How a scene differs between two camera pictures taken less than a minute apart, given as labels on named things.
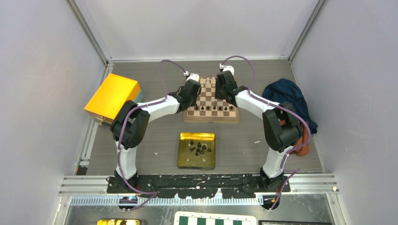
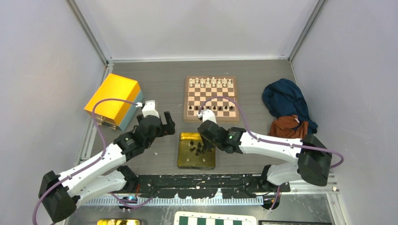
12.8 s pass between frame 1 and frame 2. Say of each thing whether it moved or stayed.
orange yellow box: stayed
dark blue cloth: stayed
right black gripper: moved
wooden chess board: stayed
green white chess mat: stayed
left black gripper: moved
